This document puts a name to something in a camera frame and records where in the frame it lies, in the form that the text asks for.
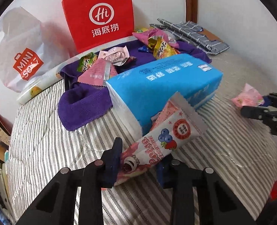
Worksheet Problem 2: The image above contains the small light pink packet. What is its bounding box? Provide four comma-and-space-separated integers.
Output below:
231, 83, 264, 108

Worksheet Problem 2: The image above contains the red paper shopping bag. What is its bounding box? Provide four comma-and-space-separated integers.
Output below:
62, 0, 134, 53

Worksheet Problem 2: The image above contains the yellow chips bag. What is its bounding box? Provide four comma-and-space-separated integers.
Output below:
134, 27, 150, 33

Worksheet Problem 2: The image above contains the blue snack packet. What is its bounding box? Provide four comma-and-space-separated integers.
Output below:
138, 46, 151, 53

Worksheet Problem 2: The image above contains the yellow orange snack packet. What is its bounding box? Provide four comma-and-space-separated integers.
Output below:
148, 36, 180, 59

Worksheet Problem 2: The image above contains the grey checked folded cloth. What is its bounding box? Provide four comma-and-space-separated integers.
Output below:
150, 18, 230, 55

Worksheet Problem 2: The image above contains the blue tissue pack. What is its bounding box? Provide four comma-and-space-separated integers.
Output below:
106, 54, 223, 141

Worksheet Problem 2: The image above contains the green snack packet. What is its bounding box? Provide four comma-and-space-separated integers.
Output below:
77, 52, 98, 73

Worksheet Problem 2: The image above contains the purple towel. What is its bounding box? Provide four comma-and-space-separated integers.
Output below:
58, 40, 212, 131

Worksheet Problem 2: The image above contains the pink packet with clear window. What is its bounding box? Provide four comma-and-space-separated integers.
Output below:
78, 59, 118, 86

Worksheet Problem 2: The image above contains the brown wooden door frame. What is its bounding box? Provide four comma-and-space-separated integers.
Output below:
186, 0, 198, 23

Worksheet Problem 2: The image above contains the magenta snack bag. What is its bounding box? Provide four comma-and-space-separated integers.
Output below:
132, 28, 180, 49

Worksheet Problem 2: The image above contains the white pink berry snack bar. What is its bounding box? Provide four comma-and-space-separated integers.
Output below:
115, 92, 207, 186

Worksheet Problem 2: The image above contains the white Miniso plastic bag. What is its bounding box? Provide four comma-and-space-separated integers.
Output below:
0, 7, 75, 93

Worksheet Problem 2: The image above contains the decorated book box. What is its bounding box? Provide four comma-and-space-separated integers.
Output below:
0, 115, 12, 148

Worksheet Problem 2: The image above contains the rolled fruit-print white mat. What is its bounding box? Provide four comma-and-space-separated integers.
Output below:
16, 52, 85, 105

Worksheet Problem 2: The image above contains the striped mattress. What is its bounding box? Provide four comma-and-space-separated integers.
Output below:
8, 52, 277, 224

